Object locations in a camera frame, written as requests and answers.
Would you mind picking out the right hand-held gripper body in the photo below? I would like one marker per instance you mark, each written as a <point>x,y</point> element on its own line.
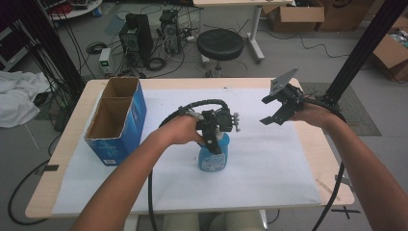
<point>290,94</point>

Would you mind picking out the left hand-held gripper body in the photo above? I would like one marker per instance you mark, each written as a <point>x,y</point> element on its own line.
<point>223,118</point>

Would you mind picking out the blue spray bottle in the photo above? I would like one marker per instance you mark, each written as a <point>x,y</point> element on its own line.
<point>213,159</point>

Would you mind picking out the person's right hand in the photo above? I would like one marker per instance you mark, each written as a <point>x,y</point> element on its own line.
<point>316,115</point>

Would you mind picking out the person's left hand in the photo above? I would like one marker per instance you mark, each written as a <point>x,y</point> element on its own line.
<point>179,130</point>

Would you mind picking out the white foam sheet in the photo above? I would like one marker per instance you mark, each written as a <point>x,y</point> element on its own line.
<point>263,166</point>

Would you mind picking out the white desk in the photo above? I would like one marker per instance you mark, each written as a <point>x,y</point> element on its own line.
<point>256,32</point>

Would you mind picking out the grey floor mat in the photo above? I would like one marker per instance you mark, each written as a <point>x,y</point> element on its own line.
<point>356,112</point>

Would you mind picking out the black round stool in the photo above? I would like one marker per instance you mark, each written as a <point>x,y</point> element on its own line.
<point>220,43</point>

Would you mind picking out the open brown cardboard box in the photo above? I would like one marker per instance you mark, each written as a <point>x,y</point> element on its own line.
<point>298,14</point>

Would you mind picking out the blue cardboard box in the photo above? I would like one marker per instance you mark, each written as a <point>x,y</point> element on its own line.
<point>128,128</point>

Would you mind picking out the closed brown cardboard box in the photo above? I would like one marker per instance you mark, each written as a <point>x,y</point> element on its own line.
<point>346,14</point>

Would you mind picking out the small black computer tower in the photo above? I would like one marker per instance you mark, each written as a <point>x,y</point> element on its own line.
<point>169,30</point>

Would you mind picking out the brown cardboard box with contents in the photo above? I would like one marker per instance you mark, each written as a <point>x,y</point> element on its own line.
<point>393,54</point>

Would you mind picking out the large black computer tower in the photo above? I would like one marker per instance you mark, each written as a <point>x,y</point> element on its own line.
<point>136,38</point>

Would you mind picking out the white power supply unit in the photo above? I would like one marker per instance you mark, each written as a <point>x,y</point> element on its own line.
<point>105,61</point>

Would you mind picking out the round white table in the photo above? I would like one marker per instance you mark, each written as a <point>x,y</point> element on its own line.
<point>77,11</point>

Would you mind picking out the white cloth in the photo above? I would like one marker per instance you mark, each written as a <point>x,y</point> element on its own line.
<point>19,96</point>

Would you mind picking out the black metal frame post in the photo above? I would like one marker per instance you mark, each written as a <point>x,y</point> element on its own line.
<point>365,45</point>
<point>48,45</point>

